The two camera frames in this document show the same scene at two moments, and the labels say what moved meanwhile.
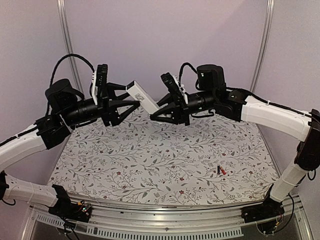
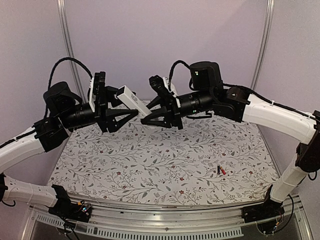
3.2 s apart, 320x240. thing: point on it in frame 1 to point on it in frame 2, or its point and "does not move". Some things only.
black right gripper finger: x=166 y=99 to x=154 y=103
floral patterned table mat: x=143 y=160 does not move
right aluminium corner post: x=269 y=17 does not move
